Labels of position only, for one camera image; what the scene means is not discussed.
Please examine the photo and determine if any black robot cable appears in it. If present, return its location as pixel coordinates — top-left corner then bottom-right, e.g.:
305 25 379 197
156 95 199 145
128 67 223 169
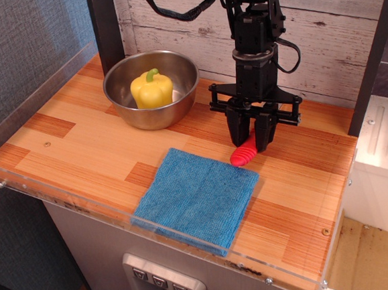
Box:
140 0 303 86

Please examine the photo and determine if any dark vertical post left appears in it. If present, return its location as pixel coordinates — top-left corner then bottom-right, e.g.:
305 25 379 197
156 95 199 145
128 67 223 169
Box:
86 0 125 75

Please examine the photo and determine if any grey cabinet with buttons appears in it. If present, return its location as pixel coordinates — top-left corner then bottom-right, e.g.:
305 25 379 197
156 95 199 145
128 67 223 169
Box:
42 180 314 290

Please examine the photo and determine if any dark vertical post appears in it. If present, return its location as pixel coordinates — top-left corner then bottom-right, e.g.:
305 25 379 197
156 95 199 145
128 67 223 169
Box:
86 0 125 75
348 0 388 137

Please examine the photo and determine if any white cabinet on right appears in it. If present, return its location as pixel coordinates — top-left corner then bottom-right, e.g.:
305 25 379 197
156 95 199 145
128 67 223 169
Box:
342 96 388 232

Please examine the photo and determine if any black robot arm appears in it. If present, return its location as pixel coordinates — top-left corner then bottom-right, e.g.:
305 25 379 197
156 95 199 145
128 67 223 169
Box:
209 0 302 152

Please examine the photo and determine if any dark vertical post right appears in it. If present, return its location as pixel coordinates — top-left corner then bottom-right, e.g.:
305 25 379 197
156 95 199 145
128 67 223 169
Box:
348 0 388 137

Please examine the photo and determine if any clear acrylic table guard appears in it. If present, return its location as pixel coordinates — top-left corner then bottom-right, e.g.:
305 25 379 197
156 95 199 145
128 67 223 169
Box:
0 43 357 290

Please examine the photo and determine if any yellow bell pepper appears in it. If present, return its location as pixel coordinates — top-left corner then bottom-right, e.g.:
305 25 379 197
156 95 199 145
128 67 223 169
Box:
130 68 174 110

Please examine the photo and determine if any stainless steel bowl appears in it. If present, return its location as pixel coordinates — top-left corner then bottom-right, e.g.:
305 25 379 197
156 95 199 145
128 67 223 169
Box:
103 50 199 130

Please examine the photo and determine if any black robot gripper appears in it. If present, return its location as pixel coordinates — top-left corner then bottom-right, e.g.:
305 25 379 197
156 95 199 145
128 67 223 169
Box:
209 42 302 153

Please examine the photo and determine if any red handled metal fork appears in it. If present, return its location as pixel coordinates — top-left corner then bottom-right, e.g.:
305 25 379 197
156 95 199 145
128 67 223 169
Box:
230 129 258 167

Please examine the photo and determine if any blue folded cloth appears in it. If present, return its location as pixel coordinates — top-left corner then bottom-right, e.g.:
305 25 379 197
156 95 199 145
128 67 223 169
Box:
131 148 259 257

